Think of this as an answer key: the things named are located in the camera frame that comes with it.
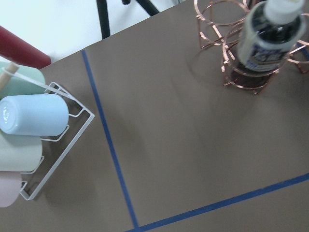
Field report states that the light blue cup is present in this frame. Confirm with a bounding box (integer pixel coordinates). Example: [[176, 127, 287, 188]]
[[0, 94, 69, 136]]

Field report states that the green cup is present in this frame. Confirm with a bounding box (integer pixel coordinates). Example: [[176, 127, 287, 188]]
[[0, 61, 47, 100]]

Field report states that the white cup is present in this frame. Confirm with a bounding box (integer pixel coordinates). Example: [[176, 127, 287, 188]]
[[0, 132, 42, 172]]

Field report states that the tea bottle left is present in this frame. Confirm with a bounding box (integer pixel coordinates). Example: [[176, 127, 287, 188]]
[[228, 0, 307, 85]]

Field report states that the red cylinder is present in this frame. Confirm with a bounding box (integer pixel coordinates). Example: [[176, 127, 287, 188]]
[[0, 26, 52, 69]]

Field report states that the pink cup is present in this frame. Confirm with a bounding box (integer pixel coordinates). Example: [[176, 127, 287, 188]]
[[0, 171, 22, 208]]

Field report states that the white wire stand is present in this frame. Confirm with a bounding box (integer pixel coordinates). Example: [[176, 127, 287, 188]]
[[19, 81, 95, 201]]

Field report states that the copper wire bottle rack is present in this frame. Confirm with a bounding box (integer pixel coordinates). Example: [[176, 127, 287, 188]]
[[194, 0, 309, 94]]

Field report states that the black camera tripod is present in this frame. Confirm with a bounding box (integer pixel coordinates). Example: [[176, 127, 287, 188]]
[[96, 0, 161, 40]]

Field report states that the wooden rack handle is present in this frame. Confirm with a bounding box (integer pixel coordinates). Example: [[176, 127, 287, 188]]
[[0, 62, 19, 90]]

